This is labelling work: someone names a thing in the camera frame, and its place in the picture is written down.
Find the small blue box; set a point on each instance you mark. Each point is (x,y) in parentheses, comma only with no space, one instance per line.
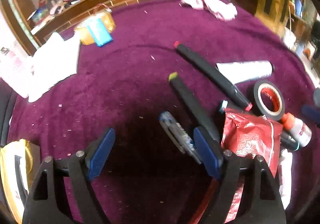
(98,31)

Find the black marker with red cap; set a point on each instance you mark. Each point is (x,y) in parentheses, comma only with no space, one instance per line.
(210,71)

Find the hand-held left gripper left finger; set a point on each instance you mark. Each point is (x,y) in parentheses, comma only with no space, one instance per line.
(100,155)

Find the white paper roll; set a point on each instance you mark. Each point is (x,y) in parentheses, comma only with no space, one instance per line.
(247,69)

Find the white box with yellow tape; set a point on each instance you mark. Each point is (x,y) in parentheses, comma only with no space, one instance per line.
(7,176)

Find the blue and white pen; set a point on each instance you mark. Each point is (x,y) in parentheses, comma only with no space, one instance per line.
(175,129)

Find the black tape roll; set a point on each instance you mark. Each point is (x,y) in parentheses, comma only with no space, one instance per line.
(252,95)

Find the yellow tape roll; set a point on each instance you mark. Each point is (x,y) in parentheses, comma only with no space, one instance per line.
(107,20)

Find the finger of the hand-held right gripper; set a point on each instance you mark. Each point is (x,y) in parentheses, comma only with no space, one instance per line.
(310,113)
(317,96)

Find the blue container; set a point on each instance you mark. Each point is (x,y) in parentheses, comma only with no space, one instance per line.
(298,6)

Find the pink cloth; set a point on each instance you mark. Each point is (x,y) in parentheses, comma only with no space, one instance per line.
(215,6)

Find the white and orange bag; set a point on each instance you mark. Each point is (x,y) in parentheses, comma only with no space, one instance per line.
(308,53)

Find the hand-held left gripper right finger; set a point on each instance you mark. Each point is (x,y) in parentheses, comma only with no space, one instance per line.
(207,154)

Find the white bottle with orange cap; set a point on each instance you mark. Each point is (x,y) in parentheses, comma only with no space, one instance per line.
(298,127)

